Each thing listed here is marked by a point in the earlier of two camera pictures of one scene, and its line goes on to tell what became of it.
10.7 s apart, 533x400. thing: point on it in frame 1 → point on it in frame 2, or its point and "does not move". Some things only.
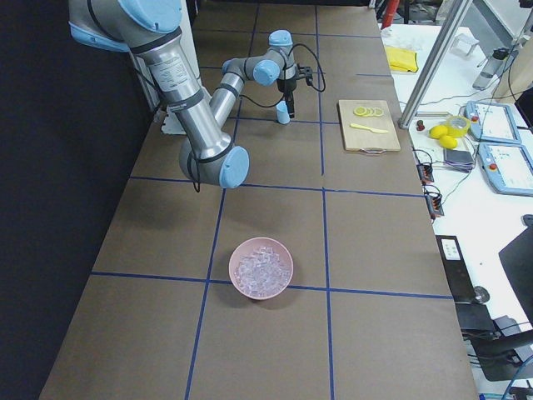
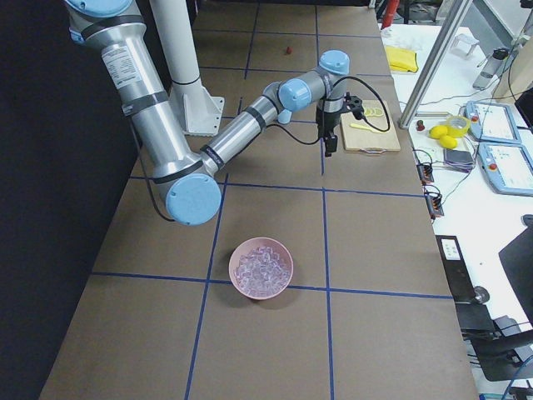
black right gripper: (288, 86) → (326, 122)
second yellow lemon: (448, 142) does not move
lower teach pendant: (508, 167) does not move
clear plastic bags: (403, 37) does not move
